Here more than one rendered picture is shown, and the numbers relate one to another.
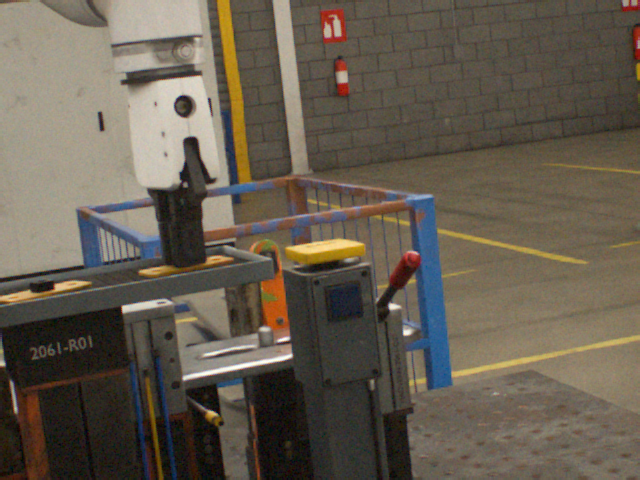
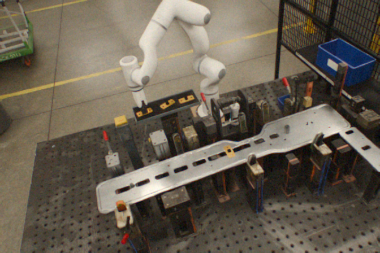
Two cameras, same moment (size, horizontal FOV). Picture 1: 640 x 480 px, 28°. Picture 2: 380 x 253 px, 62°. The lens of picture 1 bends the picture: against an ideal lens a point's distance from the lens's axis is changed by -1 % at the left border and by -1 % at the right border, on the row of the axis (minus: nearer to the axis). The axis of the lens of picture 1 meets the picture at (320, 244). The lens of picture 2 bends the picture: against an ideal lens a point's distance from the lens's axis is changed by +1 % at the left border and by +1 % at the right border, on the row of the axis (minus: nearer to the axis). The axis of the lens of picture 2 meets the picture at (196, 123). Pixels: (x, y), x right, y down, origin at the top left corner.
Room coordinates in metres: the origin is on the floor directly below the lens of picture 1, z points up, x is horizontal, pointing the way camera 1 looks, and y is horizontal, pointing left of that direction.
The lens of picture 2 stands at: (2.47, 0.58, 2.27)
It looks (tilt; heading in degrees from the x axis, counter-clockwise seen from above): 43 degrees down; 188
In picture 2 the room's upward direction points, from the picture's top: 9 degrees counter-clockwise
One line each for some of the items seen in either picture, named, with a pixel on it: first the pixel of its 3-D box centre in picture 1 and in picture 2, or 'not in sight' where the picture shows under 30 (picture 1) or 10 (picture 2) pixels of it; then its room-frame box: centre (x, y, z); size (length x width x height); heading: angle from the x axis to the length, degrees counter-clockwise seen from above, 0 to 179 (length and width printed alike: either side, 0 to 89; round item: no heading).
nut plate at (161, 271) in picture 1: (185, 261); (144, 111); (1.19, 0.13, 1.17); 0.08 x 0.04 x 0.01; 117
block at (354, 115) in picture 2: not in sight; (344, 129); (1.12, 1.26, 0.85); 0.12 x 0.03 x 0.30; 21
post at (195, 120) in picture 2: not in sight; (201, 143); (1.21, 0.41, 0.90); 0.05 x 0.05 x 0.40; 21
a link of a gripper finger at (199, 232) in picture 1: (190, 230); not in sight; (1.17, 0.12, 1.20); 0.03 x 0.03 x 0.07; 27
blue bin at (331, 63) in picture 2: not in sight; (343, 61); (0.77, 1.31, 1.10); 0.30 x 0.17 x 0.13; 24
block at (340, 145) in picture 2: not in sight; (335, 162); (1.35, 1.15, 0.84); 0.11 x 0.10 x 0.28; 21
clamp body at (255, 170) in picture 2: not in sight; (254, 187); (1.51, 0.69, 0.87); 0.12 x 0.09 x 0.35; 21
